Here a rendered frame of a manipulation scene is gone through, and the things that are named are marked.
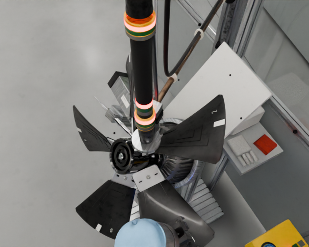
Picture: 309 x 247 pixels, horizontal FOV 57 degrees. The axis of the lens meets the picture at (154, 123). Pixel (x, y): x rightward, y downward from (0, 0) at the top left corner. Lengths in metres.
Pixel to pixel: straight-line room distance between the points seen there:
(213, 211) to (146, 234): 1.65
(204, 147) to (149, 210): 0.28
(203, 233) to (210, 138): 0.30
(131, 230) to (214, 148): 0.36
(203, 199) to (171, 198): 1.19
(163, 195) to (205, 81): 0.44
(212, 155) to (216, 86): 0.37
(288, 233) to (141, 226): 0.72
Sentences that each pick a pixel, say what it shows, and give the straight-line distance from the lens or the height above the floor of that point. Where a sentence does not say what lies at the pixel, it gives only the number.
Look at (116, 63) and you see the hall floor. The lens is 2.85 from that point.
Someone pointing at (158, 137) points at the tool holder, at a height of 1.46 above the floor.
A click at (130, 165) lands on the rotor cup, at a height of 1.24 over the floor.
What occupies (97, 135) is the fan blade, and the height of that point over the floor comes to 1.13.
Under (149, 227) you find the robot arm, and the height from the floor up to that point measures 1.62.
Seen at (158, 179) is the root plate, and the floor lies 1.19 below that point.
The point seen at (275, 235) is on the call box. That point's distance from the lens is 1.09.
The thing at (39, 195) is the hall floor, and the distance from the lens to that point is 2.32.
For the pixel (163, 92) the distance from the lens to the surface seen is 0.66.
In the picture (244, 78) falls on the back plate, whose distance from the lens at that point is 1.00.
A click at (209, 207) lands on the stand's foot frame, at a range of 2.09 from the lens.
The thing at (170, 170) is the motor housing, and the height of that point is 1.14.
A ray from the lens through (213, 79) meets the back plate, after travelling 1.05.
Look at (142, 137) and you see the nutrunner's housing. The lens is 0.65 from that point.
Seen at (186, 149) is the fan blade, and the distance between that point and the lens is 0.78.
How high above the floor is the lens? 2.07
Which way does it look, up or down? 59 degrees down
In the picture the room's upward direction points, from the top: straight up
